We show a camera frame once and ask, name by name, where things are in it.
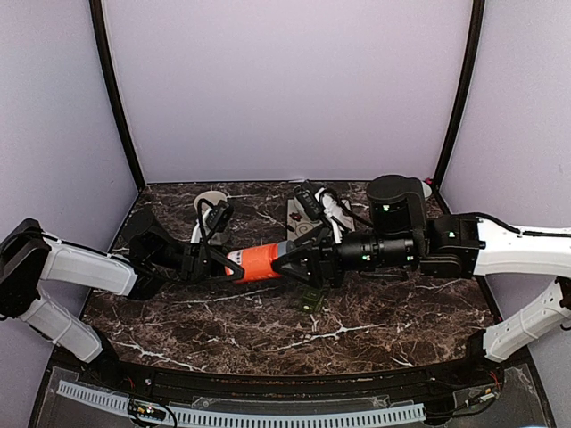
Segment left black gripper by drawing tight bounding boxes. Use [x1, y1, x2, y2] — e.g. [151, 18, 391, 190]
[148, 238, 257, 286]

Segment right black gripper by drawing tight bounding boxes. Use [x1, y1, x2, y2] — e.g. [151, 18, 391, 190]
[271, 223, 418, 291]

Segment red pill bottle grey lid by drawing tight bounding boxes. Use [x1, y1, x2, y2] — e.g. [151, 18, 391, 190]
[227, 241, 294, 284]

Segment green pill organizer box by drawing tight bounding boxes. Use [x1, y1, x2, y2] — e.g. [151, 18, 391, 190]
[300, 287, 323, 313]

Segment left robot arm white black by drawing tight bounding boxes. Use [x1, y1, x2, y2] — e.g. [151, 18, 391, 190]
[1, 210, 245, 389]

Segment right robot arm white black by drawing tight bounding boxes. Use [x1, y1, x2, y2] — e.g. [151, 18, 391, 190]
[271, 175, 570, 387]

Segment floral square coaster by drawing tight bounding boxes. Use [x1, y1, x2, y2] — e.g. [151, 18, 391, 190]
[285, 198, 357, 241]

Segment cream ceramic mug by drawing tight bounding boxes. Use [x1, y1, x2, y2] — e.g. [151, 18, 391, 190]
[193, 191, 233, 246]

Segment small white bowl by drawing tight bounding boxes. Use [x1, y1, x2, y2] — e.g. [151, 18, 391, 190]
[422, 182, 433, 200]

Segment small circuit board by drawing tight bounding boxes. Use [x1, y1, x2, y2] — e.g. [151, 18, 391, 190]
[127, 399, 167, 422]

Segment white slotted cable duct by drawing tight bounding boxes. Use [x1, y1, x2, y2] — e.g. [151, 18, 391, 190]
[56, 381, 426, 428]

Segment black left frame post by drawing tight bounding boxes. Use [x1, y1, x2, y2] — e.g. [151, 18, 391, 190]
[88, 0, 146, 192]

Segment black frame post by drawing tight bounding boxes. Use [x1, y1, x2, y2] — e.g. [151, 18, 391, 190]
[433, 0, 485, 191]
[88, 0, 146, 192]

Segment black right frame post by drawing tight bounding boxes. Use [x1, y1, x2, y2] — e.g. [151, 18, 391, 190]
[433, 0, 485, 191]

